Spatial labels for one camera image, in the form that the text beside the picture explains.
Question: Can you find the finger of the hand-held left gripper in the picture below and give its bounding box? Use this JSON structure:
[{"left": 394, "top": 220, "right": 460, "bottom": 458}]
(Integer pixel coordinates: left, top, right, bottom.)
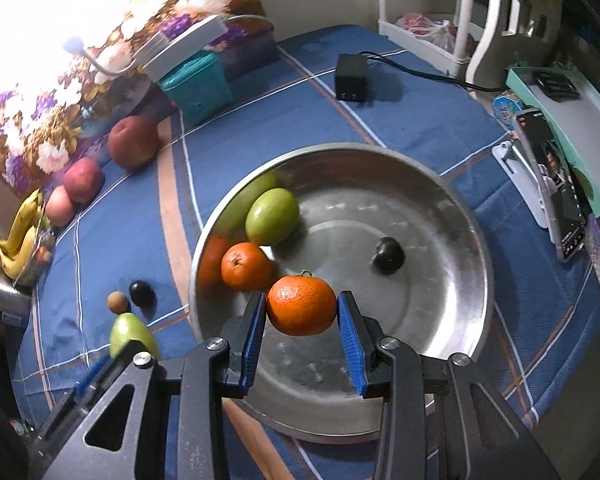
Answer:
[{"left": 30, "top": 342, "right": 142, "bottom": 455}]

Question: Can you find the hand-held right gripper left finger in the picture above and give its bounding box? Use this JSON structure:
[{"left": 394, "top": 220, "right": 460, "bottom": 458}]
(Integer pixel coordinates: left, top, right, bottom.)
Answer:
[{"left": 40, "top": 290, "right": 267, "bottom": 480}]

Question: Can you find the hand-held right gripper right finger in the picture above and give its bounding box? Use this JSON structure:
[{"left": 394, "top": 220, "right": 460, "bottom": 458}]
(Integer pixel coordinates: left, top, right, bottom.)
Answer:
[{"left": 336, "top": 290, "right": 561, "bottom": 480}]

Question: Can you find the green jujube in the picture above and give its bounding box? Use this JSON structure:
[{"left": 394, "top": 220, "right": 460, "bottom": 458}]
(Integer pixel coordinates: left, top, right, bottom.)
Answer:
[
  {"left": 109, "top": 312, "right": 160, "bottom": 360},
  {"left": 245, "top": 188, "right": 300, "bottom": 247}
]

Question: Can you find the orange tangerine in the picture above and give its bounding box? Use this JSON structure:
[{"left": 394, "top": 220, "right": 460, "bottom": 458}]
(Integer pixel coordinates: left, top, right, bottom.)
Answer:
[
  {"left": 221, "top": 242, "right": 273, "bottom": 292},
  {"left": 266, "top": 272, "right": 337, "bottom": 337}
]

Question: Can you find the brown longan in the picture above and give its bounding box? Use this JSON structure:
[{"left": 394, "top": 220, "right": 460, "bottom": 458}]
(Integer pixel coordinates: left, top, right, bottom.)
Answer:
[{"left": 107, "top": 291, "right": 131, "bottom": 316}]

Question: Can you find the dark plum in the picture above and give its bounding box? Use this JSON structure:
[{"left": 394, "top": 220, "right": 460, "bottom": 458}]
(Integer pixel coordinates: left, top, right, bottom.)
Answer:
[
  {"left": 371, "top": 237, "right": 406, "bottom": 275},
  {"left": 129, "top": 281, "right": 156, "bottom": 308}
]

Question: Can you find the stainless steel basin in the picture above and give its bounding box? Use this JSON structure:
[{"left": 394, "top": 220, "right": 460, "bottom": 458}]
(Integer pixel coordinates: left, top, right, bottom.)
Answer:
[{"left": 187, "top": 143, "right": 495, "bottom": 445}]

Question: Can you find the stainless steel kettle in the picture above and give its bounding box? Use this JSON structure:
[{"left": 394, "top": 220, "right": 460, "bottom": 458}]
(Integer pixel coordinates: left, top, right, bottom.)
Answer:
[{"left": 0, "top": 247, "right": 31, "bottom": 321}]

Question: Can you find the clear plastic food tray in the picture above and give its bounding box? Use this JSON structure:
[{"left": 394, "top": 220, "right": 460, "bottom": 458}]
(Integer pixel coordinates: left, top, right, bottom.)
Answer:
[{"left": 17, "top": 215, "right": 56, "bottom": 286}]

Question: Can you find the bunch of yellow bananas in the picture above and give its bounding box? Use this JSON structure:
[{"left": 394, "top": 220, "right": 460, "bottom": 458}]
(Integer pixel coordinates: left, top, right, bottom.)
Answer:
[{"left": 0, "top": 190, "right": 46, "bottom": 278}]

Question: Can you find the pink apple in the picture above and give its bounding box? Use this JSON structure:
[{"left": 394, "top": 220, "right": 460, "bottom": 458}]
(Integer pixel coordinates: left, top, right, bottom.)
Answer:
[{"left": 45, "top": 186, "right": 76, "bottom": 227}]

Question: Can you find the large dark red apple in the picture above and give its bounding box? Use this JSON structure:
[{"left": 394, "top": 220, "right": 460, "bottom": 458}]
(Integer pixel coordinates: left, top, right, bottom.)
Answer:
[{"left": 107, "top": 116, "right": 161, "bottom": 171}]

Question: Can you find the white phone stand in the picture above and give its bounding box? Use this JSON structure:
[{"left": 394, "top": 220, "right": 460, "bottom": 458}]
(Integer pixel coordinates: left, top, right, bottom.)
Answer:
[{"left": 491, "top": 141, "right": 553, "bottom": 228}]

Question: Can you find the black smartphone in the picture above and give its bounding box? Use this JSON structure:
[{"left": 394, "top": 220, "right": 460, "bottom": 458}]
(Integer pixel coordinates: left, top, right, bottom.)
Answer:
[{"left": 512, "top": 107, "right": 591, "bottom": 263}]

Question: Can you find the teal plastic container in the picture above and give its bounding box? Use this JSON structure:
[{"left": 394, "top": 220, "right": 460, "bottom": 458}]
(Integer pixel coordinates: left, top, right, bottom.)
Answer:
[{"left": 159, "top": 51, "right": 233, "bottom": 126}]

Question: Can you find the black power adapter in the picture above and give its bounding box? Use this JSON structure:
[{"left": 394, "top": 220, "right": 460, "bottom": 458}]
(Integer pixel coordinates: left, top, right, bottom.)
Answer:
[{"left": 335, "top": 54, "right": 368, "bottom": 102}]

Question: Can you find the round blue sticker pack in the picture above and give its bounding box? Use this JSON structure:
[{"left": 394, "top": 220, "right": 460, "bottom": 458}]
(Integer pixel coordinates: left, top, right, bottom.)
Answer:
[{"left": 492, "top": 91, "right": 523, "bottom": 131}]

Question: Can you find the flower painting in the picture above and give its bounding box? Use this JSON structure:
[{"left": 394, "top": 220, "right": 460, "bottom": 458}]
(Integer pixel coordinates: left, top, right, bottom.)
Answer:
[{"left": 0, "top": 0, "right": 266, "bottom": 196}]

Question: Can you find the white power strip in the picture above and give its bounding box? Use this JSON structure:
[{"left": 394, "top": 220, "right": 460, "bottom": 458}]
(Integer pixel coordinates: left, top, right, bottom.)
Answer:
[{"left": 132, "top": 14, "right": 228, "bottom": 83}]

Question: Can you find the teal cardboard box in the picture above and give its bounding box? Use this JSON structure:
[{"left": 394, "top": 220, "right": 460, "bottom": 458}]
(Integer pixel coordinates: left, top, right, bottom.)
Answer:
[{"left": 505, "top": 66, "right": 600, "bottom": 216}]

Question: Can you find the pink plastic bag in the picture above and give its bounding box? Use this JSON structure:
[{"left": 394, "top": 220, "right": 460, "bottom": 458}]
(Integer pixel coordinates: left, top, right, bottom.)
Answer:
[{"left": 395, "top": 12, "right": 476, "bottom": 56}]

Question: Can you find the white plastic rack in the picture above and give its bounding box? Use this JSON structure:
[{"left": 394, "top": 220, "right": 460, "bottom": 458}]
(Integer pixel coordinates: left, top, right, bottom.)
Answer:
[{"left": 376, "top": 0, "right": 566, "bottom": 86}]

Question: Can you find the black adapter cable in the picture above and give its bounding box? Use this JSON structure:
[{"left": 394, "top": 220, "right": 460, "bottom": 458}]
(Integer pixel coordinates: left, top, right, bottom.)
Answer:
[{"left": 362, "top": 51, "right": 511, "bottom": 93}]

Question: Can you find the white power cable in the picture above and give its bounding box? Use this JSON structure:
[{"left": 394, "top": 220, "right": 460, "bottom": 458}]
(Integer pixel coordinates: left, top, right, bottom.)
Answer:
[{"left": 225, "top": 14, "right": 276, "bottom": 36}]

